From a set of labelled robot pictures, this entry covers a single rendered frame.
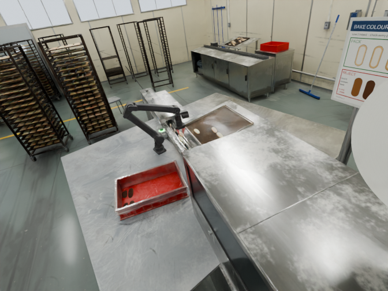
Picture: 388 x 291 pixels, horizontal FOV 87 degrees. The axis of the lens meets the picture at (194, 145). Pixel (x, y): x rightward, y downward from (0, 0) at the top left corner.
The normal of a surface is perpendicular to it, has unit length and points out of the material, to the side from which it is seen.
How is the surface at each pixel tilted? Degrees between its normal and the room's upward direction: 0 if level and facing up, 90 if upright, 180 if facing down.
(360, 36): 90
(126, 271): 0
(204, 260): 0
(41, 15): 90
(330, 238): 0
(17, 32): 90
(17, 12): 90
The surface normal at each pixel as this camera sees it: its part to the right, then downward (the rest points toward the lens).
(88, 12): 0.39, 0.47
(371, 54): -0.92, 0.32
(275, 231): -0.14, -0.82
